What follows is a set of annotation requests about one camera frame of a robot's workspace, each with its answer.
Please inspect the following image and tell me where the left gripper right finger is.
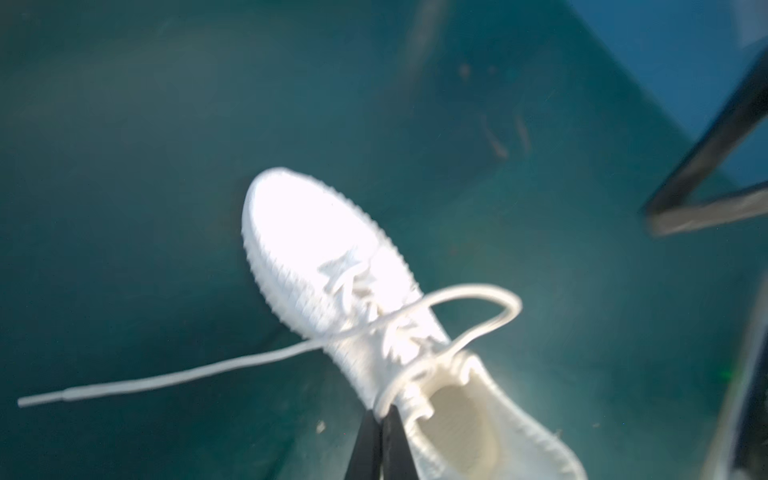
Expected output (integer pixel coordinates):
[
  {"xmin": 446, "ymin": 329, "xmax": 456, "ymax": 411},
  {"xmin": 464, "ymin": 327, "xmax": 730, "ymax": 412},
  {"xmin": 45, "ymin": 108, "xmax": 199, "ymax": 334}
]
[{"xmin": 381, "ymin": 405, "xmax": 419, "ymax": 480}]

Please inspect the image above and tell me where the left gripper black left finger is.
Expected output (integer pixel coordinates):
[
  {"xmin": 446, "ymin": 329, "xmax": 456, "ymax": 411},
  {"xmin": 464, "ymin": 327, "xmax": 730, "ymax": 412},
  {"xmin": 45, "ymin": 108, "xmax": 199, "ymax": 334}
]
[{"xmin": 344, "ymin": 410, "xmax": 382, "ymax": 480}]

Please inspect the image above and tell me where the white shoelace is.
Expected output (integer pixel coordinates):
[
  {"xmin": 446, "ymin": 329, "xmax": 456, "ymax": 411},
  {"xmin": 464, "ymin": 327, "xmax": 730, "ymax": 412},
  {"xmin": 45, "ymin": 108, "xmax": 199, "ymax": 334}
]
[{"xmin": 17, "ymin": 284, "xmax": 523, "ymax": 419}]

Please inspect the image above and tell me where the white sneaker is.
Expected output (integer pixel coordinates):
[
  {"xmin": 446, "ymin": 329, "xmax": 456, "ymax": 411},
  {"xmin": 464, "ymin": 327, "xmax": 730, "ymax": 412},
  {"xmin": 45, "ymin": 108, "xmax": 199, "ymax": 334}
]
[{"xmin": 242, "ymin": 168, "xmax": 586, "ymax": 479}]

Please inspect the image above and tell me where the right aluminium frame post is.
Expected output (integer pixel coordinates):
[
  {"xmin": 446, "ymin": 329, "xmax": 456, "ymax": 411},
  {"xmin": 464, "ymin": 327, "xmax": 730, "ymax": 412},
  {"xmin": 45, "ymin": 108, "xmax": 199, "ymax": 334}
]
[{"xmin": 642, "ymin": 50, "xmax": 767, "ymax": 236}]

